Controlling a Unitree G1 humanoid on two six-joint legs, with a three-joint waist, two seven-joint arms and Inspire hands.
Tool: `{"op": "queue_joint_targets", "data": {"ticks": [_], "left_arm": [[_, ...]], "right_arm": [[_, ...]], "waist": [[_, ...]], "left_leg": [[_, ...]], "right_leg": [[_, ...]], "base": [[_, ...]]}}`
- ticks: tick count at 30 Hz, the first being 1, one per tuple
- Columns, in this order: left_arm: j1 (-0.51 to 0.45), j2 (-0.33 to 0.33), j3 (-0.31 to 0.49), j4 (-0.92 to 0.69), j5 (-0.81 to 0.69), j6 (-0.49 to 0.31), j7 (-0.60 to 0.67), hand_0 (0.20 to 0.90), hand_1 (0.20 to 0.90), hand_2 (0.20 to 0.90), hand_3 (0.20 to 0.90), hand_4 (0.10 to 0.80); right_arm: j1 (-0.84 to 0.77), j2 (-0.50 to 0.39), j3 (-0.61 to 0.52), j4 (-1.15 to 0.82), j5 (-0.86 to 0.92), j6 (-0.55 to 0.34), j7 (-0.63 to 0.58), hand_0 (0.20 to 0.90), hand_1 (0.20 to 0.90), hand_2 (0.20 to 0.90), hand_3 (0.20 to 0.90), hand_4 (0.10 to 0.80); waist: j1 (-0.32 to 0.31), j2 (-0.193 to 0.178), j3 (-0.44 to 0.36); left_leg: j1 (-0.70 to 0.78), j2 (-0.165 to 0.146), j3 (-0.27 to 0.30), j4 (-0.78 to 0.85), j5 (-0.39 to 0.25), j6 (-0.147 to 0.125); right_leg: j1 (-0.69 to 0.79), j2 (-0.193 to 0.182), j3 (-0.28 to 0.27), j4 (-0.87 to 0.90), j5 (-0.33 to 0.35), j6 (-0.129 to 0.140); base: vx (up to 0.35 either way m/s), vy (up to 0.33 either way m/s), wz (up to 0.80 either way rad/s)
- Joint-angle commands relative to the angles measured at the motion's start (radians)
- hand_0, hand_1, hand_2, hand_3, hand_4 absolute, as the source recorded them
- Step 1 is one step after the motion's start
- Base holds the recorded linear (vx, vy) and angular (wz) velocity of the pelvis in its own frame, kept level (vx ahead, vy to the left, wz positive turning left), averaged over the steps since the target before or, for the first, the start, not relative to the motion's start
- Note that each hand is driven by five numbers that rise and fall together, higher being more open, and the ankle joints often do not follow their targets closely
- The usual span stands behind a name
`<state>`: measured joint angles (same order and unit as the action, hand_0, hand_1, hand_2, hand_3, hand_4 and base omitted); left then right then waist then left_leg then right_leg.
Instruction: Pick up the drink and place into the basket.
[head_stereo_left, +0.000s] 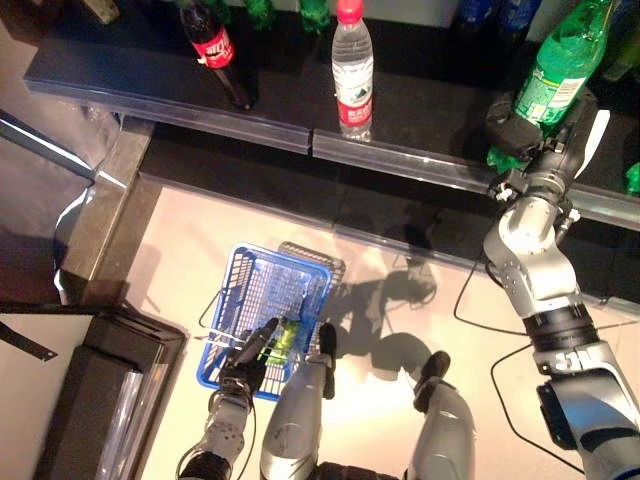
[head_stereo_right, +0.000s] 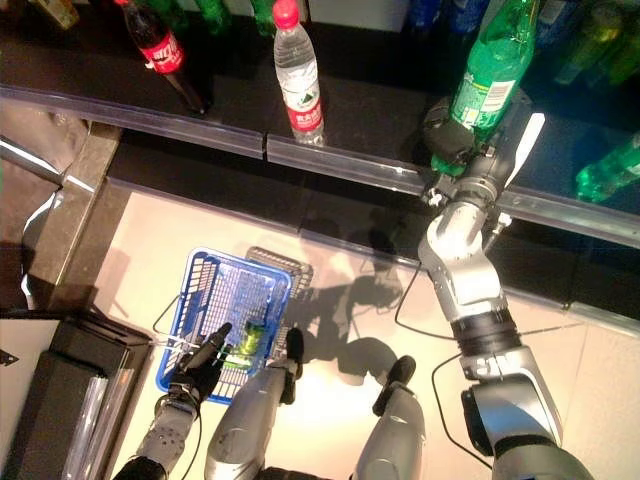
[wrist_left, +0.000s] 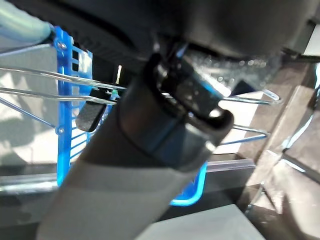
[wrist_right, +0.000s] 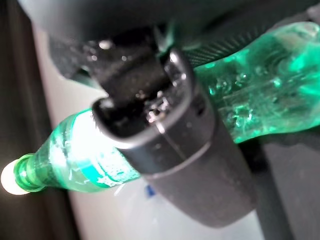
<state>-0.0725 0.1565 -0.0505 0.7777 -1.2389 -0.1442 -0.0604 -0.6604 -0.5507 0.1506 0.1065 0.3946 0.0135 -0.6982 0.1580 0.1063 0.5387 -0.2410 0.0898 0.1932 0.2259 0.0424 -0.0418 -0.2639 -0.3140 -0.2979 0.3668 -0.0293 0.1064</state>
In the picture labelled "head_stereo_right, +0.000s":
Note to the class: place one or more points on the black cabinet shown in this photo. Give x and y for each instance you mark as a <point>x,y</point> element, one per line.
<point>75,380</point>

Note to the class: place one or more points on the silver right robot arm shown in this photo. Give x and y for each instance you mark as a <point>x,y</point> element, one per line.
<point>460,260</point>

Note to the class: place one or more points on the silver left robot leg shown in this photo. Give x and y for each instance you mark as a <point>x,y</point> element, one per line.
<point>245,425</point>

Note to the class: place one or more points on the silver robot leg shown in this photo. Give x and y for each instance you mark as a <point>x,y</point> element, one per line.
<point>395,430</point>
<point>245,425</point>

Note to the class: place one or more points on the small yellow tea bottle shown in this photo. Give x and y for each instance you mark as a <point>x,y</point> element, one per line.
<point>62,12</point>

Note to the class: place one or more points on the blue plastic shopping basket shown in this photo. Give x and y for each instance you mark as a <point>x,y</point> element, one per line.
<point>200,290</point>

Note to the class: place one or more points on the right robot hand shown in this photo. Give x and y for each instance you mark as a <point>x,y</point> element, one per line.
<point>450,142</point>

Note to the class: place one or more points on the Coca-Cola bottle red cap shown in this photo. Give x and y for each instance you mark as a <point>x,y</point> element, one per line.
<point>160,55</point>

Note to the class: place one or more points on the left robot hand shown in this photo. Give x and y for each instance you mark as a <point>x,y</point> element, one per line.
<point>200,372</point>

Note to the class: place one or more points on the clear water bottle red label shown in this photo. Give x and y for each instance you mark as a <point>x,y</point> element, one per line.
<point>300,85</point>

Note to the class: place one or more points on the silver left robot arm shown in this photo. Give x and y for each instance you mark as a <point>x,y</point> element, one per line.
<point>165,440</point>

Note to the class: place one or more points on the silver right robot leg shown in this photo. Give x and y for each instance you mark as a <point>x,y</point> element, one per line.
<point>395,430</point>

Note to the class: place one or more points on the black store shelf unit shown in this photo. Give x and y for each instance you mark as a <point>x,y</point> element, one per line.
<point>370,100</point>

